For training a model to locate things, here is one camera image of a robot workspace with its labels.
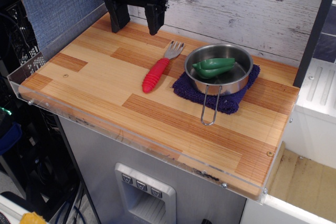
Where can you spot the purple cloth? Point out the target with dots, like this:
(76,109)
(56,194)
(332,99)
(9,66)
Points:
(227,104)

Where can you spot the green toy pepper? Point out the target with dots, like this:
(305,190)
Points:
(211,68)

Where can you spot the stainless steel pot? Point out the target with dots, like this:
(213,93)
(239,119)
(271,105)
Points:
(223,84)

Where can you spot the black plastic crate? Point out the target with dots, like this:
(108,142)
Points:
(20,33)

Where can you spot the silver toy fridge cabinet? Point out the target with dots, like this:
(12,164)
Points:
(96,156)

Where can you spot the grey water dispenser panel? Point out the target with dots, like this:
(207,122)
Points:
(145,199)

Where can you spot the white toy sink unit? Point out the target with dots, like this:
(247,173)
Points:
(302,188)

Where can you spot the fork with red handle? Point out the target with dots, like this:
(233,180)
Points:
(153,76)

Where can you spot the clear acrylic guard rail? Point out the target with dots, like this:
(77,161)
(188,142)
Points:
(96,81)

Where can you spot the dark vertical post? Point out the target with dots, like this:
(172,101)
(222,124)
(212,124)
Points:
(312,42)

